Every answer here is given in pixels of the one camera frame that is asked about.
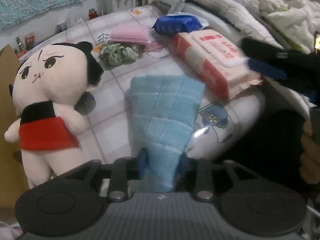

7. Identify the right hand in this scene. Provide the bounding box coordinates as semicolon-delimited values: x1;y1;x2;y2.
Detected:
300;120;320;184

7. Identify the blue tissue pack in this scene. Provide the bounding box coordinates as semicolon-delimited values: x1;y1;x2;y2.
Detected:
152;14;209;35

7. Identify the green fabric scrunchie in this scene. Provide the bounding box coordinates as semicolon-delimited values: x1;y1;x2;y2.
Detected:
99;42;140;67

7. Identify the light blue towel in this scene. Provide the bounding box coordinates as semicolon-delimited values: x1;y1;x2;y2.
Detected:
126;75;205;192

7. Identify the plush doll red dress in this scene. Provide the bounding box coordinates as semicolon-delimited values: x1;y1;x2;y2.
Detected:
4;41;104;186

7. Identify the red white wet wipes pack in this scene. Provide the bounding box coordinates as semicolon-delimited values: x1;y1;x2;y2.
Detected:
173;29;262;101

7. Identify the pink cloth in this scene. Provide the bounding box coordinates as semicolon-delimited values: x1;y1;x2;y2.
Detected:
109;23;151;45

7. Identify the cream fluffy blanket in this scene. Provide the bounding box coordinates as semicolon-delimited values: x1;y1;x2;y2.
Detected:
154;0;320;55

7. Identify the red thermos bottle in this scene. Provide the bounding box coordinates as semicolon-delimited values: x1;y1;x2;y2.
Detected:
88;8;98;20

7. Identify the brown cardboard box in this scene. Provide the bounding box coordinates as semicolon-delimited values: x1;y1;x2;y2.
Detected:
0;43;30;209

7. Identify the checkered bed sheet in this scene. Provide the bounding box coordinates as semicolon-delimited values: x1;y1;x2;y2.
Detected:
18;4;267;178

